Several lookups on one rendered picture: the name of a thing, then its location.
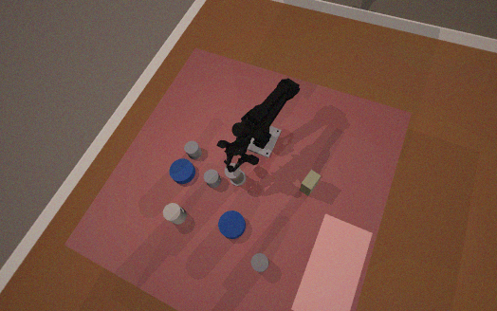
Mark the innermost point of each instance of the blue short cylinder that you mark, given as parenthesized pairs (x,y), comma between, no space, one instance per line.
(232,224)
(182,171)

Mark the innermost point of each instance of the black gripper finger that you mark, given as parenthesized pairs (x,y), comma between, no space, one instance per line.
(229,158)
(238,164)

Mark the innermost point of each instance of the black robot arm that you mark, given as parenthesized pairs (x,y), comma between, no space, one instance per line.
(256,122)

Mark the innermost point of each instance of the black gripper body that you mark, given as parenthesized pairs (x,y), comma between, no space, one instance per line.
(248,158)

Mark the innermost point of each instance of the beige rectangular block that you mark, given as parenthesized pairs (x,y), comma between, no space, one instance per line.
(310,182)

